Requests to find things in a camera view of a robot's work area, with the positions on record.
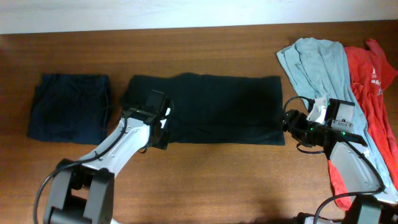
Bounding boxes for dark green shirt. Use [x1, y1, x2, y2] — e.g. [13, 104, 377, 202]
[120, 73, 285, 146]

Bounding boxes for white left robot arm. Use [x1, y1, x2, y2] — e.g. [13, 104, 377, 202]
[33, 106, 172, 223]

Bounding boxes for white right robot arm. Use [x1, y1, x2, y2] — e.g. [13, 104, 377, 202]
[283, 105, 397, 223]

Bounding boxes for light blue shirt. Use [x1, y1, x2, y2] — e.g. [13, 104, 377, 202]
[277, 37, 397, 202]

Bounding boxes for red shirt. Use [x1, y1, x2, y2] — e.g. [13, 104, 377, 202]
[344, 39, 397, 194]

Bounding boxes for folded navy blue shirt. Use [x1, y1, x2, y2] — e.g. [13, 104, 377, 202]
[27, 73, 111, 145]

